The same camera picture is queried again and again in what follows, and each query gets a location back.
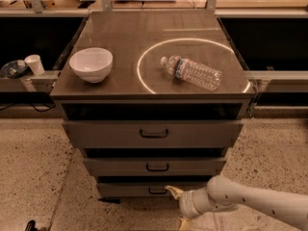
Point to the grey top drawer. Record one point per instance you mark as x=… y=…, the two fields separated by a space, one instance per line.
x=152 y=134

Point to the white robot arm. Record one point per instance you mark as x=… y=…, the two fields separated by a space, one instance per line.
x=222 y=194

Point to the white ceramic bowl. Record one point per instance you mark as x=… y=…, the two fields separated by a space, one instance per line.
x=92 y=64

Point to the white paper cup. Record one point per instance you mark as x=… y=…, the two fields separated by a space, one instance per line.
x=34 y=62

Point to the grey middle drawer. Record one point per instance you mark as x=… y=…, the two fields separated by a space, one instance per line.
x=154 y=166

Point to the black object bottom left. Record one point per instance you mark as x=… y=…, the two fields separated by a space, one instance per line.
x=31 y=226

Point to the clear plastic water bottle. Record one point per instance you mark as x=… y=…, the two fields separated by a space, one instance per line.
x=187 y=70

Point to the grey drawer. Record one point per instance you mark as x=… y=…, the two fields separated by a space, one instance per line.
x=145 y=189
x=154 y=166
x=152 y=134

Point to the grey drawer cabinet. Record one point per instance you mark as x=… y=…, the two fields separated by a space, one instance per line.
x=139 y=89

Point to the dark round dish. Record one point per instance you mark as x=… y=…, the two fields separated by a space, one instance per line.
x=14 y=69

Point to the grey bottom drawer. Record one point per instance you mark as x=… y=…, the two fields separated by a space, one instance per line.
x=145 y=189

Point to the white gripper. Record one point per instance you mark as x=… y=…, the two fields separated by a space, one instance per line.
x=187 y=205

